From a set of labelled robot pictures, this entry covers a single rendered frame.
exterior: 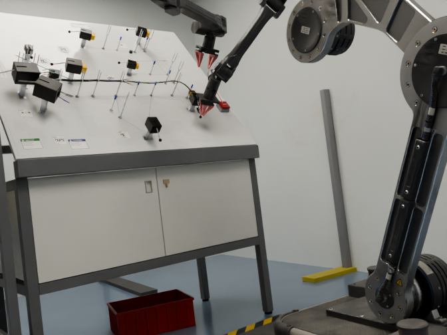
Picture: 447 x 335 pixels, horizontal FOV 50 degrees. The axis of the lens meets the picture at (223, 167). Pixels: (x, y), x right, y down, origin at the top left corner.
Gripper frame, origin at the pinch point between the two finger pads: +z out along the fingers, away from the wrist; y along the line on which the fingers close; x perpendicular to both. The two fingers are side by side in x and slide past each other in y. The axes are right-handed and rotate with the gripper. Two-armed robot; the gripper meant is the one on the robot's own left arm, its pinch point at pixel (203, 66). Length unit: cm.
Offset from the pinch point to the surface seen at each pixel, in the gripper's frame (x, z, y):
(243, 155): 20.1, 37.7, -22.1
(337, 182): -16, 62, -124
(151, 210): 35, 62, 27
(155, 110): -0.8, 24.7, 20.2
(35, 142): 27, 37, 77
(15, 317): 63, 91, 82
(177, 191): 29, 55, 14
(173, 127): 10.1, 29.9, 14.0
